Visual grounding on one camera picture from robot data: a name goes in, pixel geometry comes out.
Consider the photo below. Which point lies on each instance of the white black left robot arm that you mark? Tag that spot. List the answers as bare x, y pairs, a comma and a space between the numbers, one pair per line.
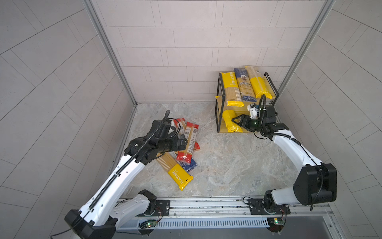
101, 217

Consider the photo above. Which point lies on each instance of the red spaghetti pack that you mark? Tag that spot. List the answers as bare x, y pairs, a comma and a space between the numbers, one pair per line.
191, 132
180, 125

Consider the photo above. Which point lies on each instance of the dark blue pasta box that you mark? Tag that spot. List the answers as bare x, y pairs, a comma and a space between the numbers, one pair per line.
188, 167

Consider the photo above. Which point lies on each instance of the wooden shelf black metal frame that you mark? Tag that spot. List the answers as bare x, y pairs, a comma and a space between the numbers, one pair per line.
221, 106

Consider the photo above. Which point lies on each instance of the yellow pastatime pasta pack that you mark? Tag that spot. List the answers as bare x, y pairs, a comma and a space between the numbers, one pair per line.
175, 170

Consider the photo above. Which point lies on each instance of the right circuit board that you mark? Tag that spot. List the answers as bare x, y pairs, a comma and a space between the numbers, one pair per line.
276, 225

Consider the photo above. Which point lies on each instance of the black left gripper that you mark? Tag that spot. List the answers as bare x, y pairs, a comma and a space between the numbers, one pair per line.
175, 146

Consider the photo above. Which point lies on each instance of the left circuit board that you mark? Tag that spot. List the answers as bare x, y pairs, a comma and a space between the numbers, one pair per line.
149, 224

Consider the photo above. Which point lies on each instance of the yellow pasta pack wholewheat spaghetti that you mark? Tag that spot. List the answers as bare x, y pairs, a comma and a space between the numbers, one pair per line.
232, 91

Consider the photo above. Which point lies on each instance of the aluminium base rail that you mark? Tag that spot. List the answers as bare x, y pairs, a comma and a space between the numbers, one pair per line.
197, 207

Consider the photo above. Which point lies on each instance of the red spaghetti pack top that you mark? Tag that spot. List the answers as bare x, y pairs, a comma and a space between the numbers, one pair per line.
191, 132

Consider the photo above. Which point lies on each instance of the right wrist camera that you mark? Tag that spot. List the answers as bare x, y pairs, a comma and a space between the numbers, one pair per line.
253, 110

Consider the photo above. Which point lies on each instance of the blue clear spaghetti pack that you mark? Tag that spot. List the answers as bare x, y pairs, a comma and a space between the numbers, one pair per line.
244, 85

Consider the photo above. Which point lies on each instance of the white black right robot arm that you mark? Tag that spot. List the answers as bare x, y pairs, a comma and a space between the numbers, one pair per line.
316, 182

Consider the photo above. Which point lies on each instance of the red spaghetti pack rear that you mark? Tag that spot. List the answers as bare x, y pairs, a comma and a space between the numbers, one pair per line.
180, 125

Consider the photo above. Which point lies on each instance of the yellow kraft pasta pack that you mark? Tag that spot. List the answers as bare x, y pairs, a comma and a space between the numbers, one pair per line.
228, 116
258, 83

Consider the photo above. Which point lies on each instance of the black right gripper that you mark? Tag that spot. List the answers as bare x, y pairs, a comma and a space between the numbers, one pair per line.
244, 117

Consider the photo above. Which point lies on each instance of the circuit board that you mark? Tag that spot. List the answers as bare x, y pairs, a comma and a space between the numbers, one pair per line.
149, 224
276, 225

